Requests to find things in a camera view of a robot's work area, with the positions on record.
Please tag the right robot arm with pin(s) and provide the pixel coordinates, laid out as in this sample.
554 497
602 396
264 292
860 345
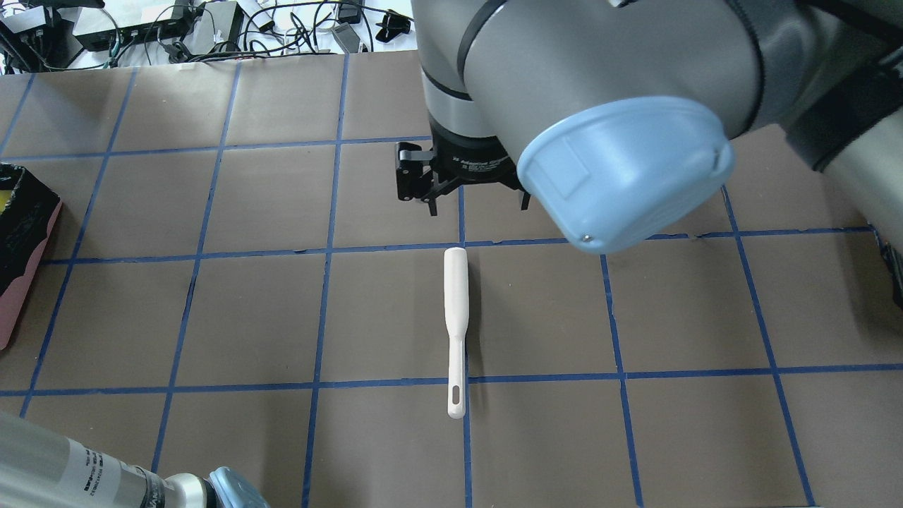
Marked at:
618 116

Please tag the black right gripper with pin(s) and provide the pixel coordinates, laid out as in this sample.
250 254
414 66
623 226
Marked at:
474 165

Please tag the black lined trash bin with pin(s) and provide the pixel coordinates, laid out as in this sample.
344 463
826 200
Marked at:
29 214

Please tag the beige hand brush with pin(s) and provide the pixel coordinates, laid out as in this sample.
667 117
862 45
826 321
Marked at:
456 308

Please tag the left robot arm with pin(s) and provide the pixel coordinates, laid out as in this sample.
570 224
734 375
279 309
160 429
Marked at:
41 468

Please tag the black power adapter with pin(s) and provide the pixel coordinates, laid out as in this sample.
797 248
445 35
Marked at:
216 28

